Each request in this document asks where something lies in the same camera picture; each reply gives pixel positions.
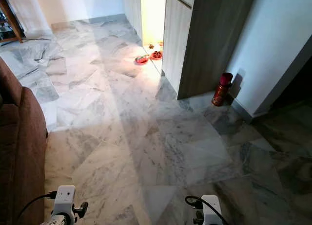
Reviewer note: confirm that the brown two-seat sofa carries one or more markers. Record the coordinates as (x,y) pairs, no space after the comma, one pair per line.
(19,161)

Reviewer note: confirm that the red gold cylindrical flask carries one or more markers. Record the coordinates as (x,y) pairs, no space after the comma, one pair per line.
(222,91)

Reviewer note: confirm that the red round dish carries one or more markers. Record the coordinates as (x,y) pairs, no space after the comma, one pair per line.
(142,60)

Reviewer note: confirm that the red tray with small cups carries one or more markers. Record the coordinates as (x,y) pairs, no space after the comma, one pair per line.
(156,55)

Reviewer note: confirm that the small brown cup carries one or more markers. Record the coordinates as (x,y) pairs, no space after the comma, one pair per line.
(149,46)

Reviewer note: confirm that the tall wood grain cabinet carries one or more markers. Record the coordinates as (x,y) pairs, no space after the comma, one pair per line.
(209,40)

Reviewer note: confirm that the wooden glass display shelf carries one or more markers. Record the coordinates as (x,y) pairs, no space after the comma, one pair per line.
(7,28)

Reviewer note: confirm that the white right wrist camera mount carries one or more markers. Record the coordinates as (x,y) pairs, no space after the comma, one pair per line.
(211,208)

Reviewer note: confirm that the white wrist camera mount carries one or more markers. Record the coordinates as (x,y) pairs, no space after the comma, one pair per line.
(64,198)
(211,208)

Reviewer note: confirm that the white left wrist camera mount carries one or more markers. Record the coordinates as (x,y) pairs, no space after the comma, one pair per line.
(64,198)

